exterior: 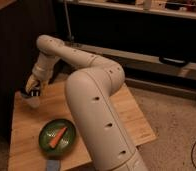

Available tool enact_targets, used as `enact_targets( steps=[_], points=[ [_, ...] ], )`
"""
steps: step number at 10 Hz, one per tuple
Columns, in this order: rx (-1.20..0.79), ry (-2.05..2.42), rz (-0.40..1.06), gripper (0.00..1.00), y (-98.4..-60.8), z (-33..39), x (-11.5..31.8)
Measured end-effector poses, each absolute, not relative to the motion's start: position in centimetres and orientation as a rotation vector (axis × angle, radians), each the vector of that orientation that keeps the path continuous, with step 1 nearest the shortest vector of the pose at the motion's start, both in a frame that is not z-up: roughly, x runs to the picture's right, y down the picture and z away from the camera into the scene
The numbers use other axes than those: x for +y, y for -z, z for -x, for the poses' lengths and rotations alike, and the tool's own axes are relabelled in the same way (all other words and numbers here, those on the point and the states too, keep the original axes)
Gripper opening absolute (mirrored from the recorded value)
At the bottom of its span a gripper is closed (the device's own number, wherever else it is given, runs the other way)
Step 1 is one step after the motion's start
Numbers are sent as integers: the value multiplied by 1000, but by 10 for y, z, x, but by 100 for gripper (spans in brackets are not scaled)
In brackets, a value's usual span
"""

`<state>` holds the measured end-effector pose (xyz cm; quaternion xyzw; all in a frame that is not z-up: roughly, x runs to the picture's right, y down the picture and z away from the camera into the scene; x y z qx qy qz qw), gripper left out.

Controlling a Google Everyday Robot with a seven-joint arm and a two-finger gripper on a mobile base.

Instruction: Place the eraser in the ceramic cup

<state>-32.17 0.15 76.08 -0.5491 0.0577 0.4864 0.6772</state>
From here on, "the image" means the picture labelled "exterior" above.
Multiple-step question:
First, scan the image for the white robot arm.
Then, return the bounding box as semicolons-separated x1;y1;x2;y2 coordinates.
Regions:
26;35;148;171

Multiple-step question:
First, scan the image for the orange carrot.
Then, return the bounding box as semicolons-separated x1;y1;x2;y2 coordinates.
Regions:
49;127;66;148

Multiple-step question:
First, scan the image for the black handle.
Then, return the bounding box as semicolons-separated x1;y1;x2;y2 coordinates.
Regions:
159;57;189;67

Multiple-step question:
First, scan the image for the blue eraser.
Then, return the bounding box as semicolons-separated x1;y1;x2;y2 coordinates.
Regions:
46;160;60;171

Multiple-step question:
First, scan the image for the dark cabinet shelf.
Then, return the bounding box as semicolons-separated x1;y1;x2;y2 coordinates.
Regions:
53;0;196;64

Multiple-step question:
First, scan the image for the white and yellow gripper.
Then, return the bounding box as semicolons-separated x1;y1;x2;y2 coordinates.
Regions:
25;65;53;95

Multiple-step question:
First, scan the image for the wooden table board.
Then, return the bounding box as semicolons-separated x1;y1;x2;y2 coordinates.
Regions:
8;82;156;171

